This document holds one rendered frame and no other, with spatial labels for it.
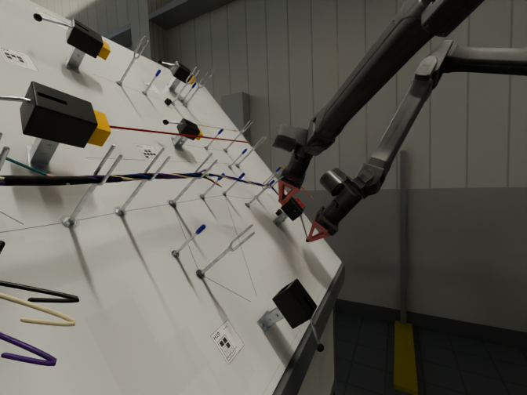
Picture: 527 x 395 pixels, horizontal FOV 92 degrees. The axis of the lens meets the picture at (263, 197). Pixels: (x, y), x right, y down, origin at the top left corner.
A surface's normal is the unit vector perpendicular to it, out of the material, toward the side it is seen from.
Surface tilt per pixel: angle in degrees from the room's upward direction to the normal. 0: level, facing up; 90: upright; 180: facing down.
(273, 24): 90
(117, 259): 52
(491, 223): 90
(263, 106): 90
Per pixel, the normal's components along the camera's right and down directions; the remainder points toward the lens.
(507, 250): -0.47, 0.07
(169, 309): 0.68, -0.62
